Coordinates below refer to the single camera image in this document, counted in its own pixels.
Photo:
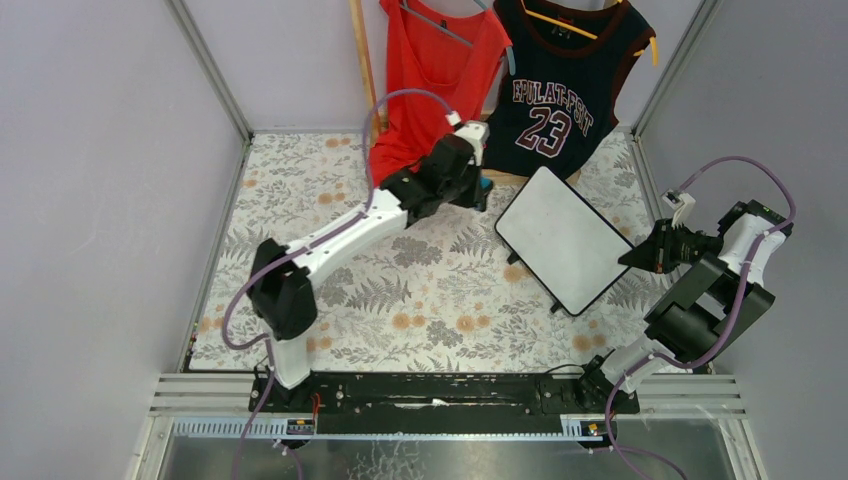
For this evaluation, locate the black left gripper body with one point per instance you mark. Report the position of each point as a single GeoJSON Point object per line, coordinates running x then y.
{"type": "Point", "coordinates": [468, 176]}

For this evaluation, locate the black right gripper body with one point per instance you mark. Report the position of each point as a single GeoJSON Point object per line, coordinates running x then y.
{"type": "Point", "coordinates": [662, 245]}

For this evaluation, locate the white whiteboard black frame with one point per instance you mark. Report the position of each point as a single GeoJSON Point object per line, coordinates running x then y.
{"type": "Point", "coordinates": [566, 244]}

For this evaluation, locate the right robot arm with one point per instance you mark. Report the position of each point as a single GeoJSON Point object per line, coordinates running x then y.
{"type": "Point", "coordinates": [718, 297]}

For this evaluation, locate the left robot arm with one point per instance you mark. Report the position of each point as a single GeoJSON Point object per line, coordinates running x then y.
{"type": "Point", "coordinates": [285, 278]}

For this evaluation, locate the wooden clothes rack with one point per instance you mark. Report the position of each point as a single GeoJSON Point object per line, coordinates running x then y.
{"type": "Point", "coordinates": [376, 122]}

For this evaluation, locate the red tank top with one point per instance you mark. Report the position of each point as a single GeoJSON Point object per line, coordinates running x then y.
{"type": "Point", "coordinates": [456, 58]}

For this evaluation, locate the floral table mat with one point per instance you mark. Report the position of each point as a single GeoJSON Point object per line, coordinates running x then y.
{"type": "Point", "coordinates": [440, 296]}

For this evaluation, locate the navy basketball jersey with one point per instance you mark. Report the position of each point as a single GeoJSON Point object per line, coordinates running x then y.
{"type": "Point", "coordinates": [559, 103]}

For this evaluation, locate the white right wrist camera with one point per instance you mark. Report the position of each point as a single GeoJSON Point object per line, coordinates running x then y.
{"type": "Point", "coordinates": [682, 205]}

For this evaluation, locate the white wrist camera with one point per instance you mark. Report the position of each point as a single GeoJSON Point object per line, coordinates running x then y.
{"type": "Point", "coordinates": [682, 205]}
{"type": "Point", "coordinates": [476, 133]}

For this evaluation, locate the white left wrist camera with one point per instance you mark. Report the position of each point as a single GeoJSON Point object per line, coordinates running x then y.
{"type": "Point", "coordinates": [476, 133]}

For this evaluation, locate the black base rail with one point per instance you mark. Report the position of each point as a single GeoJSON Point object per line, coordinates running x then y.
{"type": "Point", "coordinates": [441, 403]}

